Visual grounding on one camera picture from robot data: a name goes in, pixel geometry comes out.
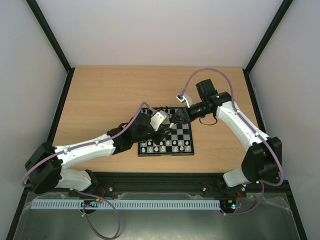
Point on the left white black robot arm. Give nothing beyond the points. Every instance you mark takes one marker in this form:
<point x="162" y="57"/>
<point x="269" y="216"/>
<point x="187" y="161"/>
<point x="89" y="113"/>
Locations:
<point x="50" y="166"/>

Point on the black silver chess board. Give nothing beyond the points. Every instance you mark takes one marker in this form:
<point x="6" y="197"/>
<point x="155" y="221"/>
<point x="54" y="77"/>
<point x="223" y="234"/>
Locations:
<point x="180" y="132"/>

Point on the left black frame post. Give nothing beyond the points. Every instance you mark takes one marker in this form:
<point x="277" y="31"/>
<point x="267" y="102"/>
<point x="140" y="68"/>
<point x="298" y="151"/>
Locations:
<point x="41" y="19"/>

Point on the black aluminium rail base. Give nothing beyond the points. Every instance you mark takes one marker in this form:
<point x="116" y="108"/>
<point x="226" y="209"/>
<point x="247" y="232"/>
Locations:
<point x="208" y="185"/>

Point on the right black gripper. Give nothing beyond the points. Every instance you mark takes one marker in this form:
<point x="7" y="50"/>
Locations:
<point x="185" y="115"/>

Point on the white slotted cable duct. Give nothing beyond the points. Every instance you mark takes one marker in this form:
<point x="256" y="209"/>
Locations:
<point x="78" y="204"/>

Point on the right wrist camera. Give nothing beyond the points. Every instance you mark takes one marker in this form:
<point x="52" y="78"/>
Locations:
<point x="184" y="98"/>

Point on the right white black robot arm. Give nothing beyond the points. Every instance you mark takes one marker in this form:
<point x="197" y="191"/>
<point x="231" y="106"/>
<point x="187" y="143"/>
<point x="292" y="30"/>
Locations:
<point x="263" y="153"/>

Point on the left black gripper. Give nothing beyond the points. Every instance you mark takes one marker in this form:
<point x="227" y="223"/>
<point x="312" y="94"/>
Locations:
<point x="161" y="135"/>

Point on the black frame post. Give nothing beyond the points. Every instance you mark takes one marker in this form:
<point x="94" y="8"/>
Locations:
<point x="279" y="15"/>
<point x="41" y="19"/>

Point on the right black frame post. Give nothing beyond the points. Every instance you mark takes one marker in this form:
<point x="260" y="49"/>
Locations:
<point x="279" y="15"/>

